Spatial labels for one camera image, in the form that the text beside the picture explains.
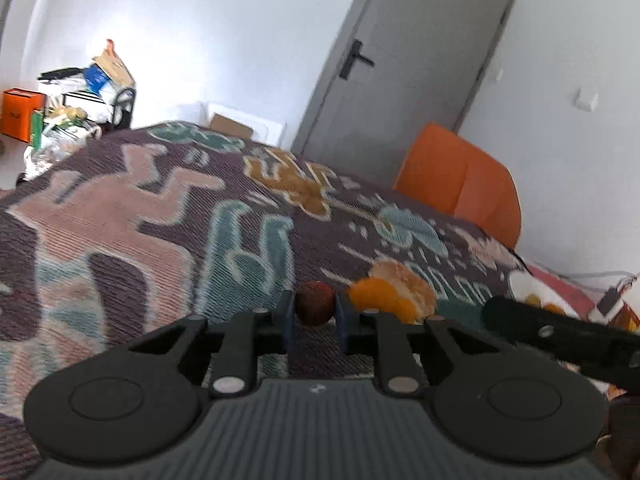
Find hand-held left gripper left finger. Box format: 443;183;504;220
127;290;296;398

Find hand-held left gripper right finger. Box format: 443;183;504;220
335;292;516;396

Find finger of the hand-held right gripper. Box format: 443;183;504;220
481;296;640;392

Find small red fruit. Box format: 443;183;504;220
294;281;335;326

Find white bowl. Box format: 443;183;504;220
507;270;583;319

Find medium orange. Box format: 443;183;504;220
348;280;402;314

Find round bread roll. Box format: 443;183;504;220
370;259;437;321

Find black charger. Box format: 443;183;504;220
597;287;624;314

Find brown box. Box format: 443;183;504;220
612;305;640;332

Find orange chair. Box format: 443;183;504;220
393;122;522;251

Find printed woven blanket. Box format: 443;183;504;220
0;120;640;480

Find white flat board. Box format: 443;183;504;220
206;102;287;147

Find black storage rack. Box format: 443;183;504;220
37;66;137;131

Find grey door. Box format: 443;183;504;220
291;0;518;162

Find pile of plastic bags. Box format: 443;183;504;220
22;105;103;181

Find blue packet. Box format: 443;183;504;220
84;65;112;92

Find torn cardboard bag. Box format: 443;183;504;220
91;39;136;86

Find orange box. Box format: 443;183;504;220
1;88;46;143

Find black cable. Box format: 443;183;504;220
562;270;640;282

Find black door handle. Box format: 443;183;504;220
339;40;375;80

